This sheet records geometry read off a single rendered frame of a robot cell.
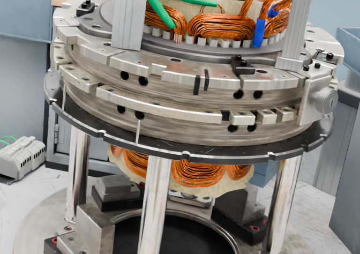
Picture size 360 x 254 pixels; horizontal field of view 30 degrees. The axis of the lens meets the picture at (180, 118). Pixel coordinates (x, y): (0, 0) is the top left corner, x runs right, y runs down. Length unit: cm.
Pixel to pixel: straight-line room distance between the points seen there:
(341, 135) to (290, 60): 56
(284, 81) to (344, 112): 56
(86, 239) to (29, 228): 11
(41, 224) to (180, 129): 32
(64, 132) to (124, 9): 44
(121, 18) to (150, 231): 22
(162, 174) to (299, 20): 20
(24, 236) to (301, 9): 45
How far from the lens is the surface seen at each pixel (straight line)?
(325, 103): 65
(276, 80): 62
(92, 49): 64
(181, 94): 62
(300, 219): 103
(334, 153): 121
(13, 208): 97
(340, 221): 100
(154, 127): 64
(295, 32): 64
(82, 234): 81
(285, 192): 80
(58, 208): 94
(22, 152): 104
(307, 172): 294
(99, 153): 105
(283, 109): 66
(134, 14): 64
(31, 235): 88
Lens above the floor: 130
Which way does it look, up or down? 24 degrees down
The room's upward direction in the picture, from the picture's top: 8 degrees clockwise
